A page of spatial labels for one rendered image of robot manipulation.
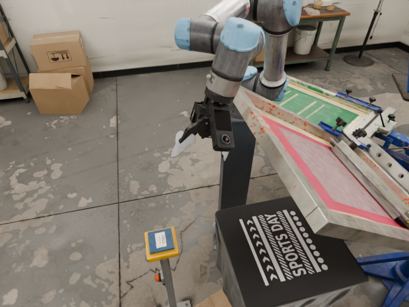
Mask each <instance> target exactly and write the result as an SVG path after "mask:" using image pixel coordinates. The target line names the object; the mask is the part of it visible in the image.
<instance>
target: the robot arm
mask: <svg viewBox="0 0 409 307"><path fill-rule="evenodd" d="M301 9H302V0H223V1H221V2H219V3H218V4H217V5H215V6H214V7H213V8H211V9H209V10H208V11H207V12H205V13H204V14H202V15H200V16H199V17H198V18H196V19H191V18H180V19H179V20H178V21H177V23H176V26H175V31H174V37H175V43H176V45H177V46H178V47H179V48H180V49H185V50H188V51H195V52H203V53H207V54H215V57H214V60H213V63H212V66H211V70H210V73H209V74H208V75H207V76H206V78H207V79H208V80H207V82H206V88H205V91H204V93H205V98H204V101H201V102H194V106H193V109H192V113H191V116H190V120H191V124H190V125H189V126H188V127H187V128H186V129H185V131H184V132H183V131H179V132H178V133H177V134H176V141H175V146H174V148H173V150H172V154H171V157H172V158H175V157H178V156H179V154H180V153H181V152H183V151H185V149H186V147H187V146H190V145H192V144H193V143H195V142H196V139H195V136H196V134H199V135H200V136H201V138H202V139H204V138H212V146H213V149H214V150H215V151H221V153H222V159H223V161H225V160H226V158H227V156H228V154H229V151H230V150H231V149H233V148H234V147H235V144H234V136H233V131H232V123H231V117H233V118H236V119H243V117H242V115H241V114H240V112H239V111H238V109H237V107H236V106H235V104H234V102H233V100H234V98H235V96H236V95H237V93H238V90H239V88H240V86H243V87H245V88H247V89H249V90H251V91H252V92H254V93H256V94H258V95H260V96H262V97H264V98H266V99H268V100H270V101H276V102H280V101H282V100H283V98H284V95H285V92H286V89H287V86H288V83H289V80H290V79H289V78H288V77H286V73H285V72H284V65H285V56H286V52H287V43H288V35H289V32H290V31H292V29H293V28H294V26H297V25H298V23H299V20H300V17H301ZM248 20H250V21H258V22H262V28H263V30H264V31H263V30H262V29H261V28H260V27H259V26H258V25H256V24H254V23H252V22H250V21H248ZM264 32H265V34H264ZM264 45H265V53H264V70H263V71H262V72H261V73H260V72H257V68H255V67H253V66H248V65H249V63H250V60H252V59H253V58H254V57H256V56H258V55H259V54H260V52H261V51H262V49H263V48H264ZM198 104H202V105H198ZM194 109H195V111H194ZM193 111H194V115H193V117H192V114H193Z"/></svg>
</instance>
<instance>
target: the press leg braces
mask: <svg viewBox="0 0 409 307"><path fill-rule="evenodd" d="M408 259H409V252H406V251H404V252H396V253H387V254H383V255H374V256H366V257H361V258H356V260H357V262H358V263H359V265H360V266H362V265H368V264H377V263H387V262H392V261H402V260H408ZM408 294H409V278H408V280H407V281H406V282H405V284H404V285H403V286H402V288H401V289H400V291H399V292H398V293H397V295H396V296H395V297H394V299H393V301H392V302H391V303H390V304H389V306H387V305H386V304H384V306H383V307H399V306H400V305H401V304H402V302H403V301H404V300H405V298H406V297H407V295H408Z"/></svg>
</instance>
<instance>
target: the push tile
mask: <svg viewBox="0 0 409 307"><path fill-rule="evenodd" d="M148 239H149V250H150V254H153V253H158V252H163V251H167V250H172V249H174V248H175V247H174V243H173V237H172V230H171V228H165V229H162V230H157V231H151V232H148Z"/></svg>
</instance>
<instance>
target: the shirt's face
mask: <svg viewBox="0 0 409 307"><path fill-rule="evenodd" d="M292 208H293V209H294V210H295V212H296V214H297V215H298V217H299V219H300V220H301V222H302V224H303V226H304V227H305V229H306V230H307V232H308V234H309V235H310V237H311V238H312V241H313V242H314V244H315V245H316V247H317V249H318V250H319V252H320V253H321V256H322V257H323V259H324V260H325V262H326V264H327V265H328V267H329V269H328V270H324V271H321V272H317V273H312V274H309V275H305V276H301V277H298V278H293V279H290V280H286V281H282V282H278V283H274V284H270V285H267V286H265V285H264V282H263V281H262V278H261V275H260V273H259V270H258V268H257V266H256V263H255V260H254V258H253V255H252V253H251V250H250V248H249V245H248V243H247V241H246V238H245V235H244V233H243V230H242V227H241V226H240V223H239V219H245V218H248V217H254V216H259V215H263V214H268V213H274V212H277V211H282V210H288V209H292ZM217 216H218V219H219V222H220V225H221V228H222V231H223V234H224V237H225V240H226V243H227V246H228V249H229V252H230V254H231V258H232V261H233V263H234V267H235V269H236V272H237V276H238V278H239V281H240V285H241V287H242V290H243V294H244V296H245V299H246V302H247V305H248V307H267V306H271V305H275V304H278V303H282V302H286V301H289V300H293V299H296V298H300V297H304V296H307V295H311V294H315V293H318V292H322V291H326V290H329V289H333V288H337V287H340V286H344V285H347V284H351V283H355V282H358V281H362V280H366V279H369V278H368V276H367V274H365V272H364V270H363V269H362V267H361V266H360V265H359V263H358V262H357V260H356V259H355V257H354V256H353V254H352V253H351V251H350V250H349V249H348V247H347V246H346V244H345V243H344V241H343V240H342V239H339V238H333V237H329V236H323V235H317V234H315V233H314V232H313V230H312V229H311V227H310V225H309V224H308V222H307V221H306V219H305V217H304V216H303V214H302V212H301V211H300V209H299V208H298V206H297V204H296V203H295V201H294V200H293V198H292V196H290V197H284V198H281V199H275V200H269V201H266V202H260V203H255V204H251V205H245V206H240V207H236V208H230V209H227V210H221V211H218V212H217Z"/></svg>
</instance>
